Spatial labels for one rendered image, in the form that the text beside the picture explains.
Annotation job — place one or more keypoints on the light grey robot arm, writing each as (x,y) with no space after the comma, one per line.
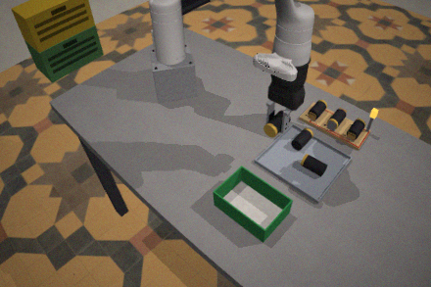
(294,24)

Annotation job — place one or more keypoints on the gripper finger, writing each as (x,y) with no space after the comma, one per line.
(285,120)
(270,110)

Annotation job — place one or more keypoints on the wooden battery holder board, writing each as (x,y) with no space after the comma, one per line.
(340,133)

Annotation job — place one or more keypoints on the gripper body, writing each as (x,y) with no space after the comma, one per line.
(290,62)

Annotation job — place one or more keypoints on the green open-top box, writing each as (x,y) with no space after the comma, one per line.
(259,203)

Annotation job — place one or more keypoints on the black battery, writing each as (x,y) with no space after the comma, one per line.
(313,165)
(302,139)
(319,107)
(273,127)
(338,117)
(357,127)

